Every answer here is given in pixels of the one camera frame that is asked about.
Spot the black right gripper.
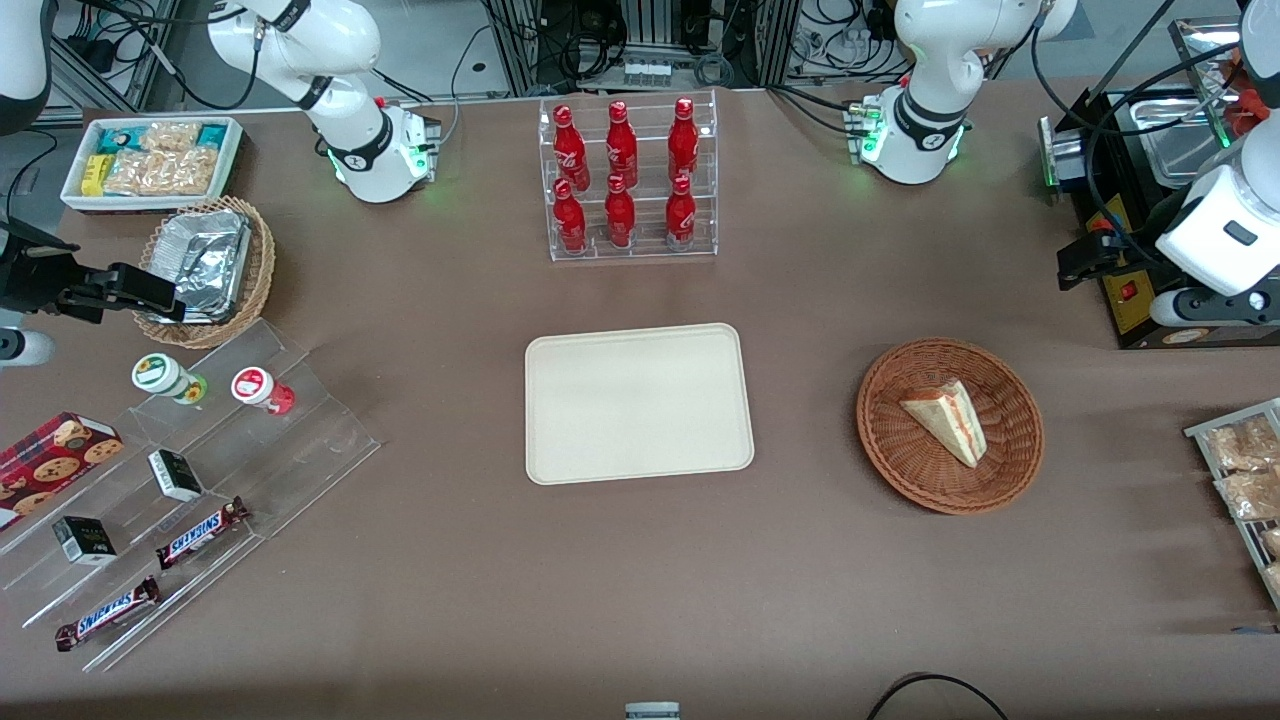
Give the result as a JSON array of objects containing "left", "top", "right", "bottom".
[{"left": 0, "top": 222, "right": 189, "bottom": 325}]

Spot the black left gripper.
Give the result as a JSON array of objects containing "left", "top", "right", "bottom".
[{"left": 1058, "top": 233, "right": 1141, "bottom": 292}]

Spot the triangular sandwich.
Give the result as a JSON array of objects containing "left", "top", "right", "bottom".
[{"left": 899, "top": 379, "right": 989, "bottom": 469}]

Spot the light woven wicker basket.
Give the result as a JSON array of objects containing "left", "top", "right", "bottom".
[{"left": 132, "top": 195, "right": 277, "bottom": 350}]

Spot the brown round wicker basket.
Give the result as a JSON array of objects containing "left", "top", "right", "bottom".
[{"left": 856, "top": 338, "right": 1046, "bottom": 516}]

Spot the beige rectangular tray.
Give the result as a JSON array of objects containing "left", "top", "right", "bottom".
[{"left": 525, "top": 323, "right": 756, "bottom": 487}]

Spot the silver foil container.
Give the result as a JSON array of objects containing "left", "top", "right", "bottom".
[{"left": 150, "top": 210, "right": 252, "bottom": 325}]

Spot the black hot food display case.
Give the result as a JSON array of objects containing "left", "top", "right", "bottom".
[{"left": 1038, "top": 15, "right": 1280, "bottom": 350}]

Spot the green lidded cup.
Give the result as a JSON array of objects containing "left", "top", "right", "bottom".
[{"left": 131, "top": 353, "right": 209, "bottom": 405}]

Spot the large clear nut snack bag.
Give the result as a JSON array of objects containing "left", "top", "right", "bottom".
[{"left": 104, "top": 147, "right": 220, "bottom": 198}]

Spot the white rectangular snack bin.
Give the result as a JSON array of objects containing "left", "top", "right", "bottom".
[{"left": 60, "top": 115, "right": 245, "bottom": 214}]

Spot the red lidded cup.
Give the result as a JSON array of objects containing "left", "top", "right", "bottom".
[{"left": 230, "top": 366, "right": 296, "bottom": 416}]

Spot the small clear nut snack bag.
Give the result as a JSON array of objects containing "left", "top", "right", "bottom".
[{"left": 140, "top": 120, "right": 203, "bottom": 154}]

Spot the steel food pan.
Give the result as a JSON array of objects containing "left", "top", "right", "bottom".
[{"left": 1132, "top": 88, "right": 1241, "bottom": 189}]

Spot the small black box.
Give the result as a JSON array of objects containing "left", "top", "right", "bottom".
[
  {"left": 51, "top": 515, "right": 118, "bottom": 567},
  {"left": 147, "top": 449, "right": 205, "bottom": 503}
]

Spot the red cookie box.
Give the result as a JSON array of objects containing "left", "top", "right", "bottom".
[{"left": 0, "top": 411, "right": 126, "bottom": 532}]

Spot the clear acrylic step display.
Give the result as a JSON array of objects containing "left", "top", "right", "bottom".
[{"left": 0, "top": 319, "right": 382, "bottom": 673}]

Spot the red skewered food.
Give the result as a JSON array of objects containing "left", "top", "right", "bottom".
[{"left": 1234, "top": 85, "right": 1273, "bottom": 141}]

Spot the Snickers chocolate bar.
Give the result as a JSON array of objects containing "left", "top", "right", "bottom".
[
  {"left": 54, "top": 575, "right": 162, "bottom": 653},
  {"left": 154, "top": 496, "right": 251, "bottom": 571}
]

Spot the red cola bottle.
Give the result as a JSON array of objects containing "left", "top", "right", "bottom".
[
  {"left": 552, "top": 104, "right": 592, "bottom": 192},
  {"left": 605, "top": 100, "right": 640, "bottom": 189},
  {"left": 667, "top": 97, "right": 701, "bottom": 185},
  {"left": 552, "top": 178, "right": 589, "bottom": 255},
  {"left": 603, "top": 175, "right": 638, "bottom": 250},
  {"left": 664, "top": 175, "right": 699, "bottom": 252}
]

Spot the clear acrylic bottle rack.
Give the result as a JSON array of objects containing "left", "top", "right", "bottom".
[{"left": 538, "top": 89, "right": 720, "bottom": 264}]

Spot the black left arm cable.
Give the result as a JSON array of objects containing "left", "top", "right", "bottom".
[{"left": 1028, "top": 0, "right": 1246, "bottom": 263}]

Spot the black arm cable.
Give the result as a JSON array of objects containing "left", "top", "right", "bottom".
[
  {"left": 60, "top": 0, "right": 263, "bottom": 113},
  {"left": 1028, "top": 0, "right": 1246, "bottom": 263}
]

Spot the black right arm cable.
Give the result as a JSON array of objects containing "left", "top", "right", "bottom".
[{"left": 60, "top": 0, "right": 263, "bottom": 113}]

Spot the grey wire rack tray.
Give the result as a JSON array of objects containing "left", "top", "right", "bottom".
[{"left": 1184, "top": 397, "right": 1280, "bottom": 613}]

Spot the black cable loop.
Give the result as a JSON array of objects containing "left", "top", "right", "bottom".
[{"left": 864, "top": 672, "right": 1012, "bottom": 720}]

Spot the aluminium frame rack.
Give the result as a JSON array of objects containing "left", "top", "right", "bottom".
[{"left": 480, "top": 0, "right": 806, "bottom": 93}]

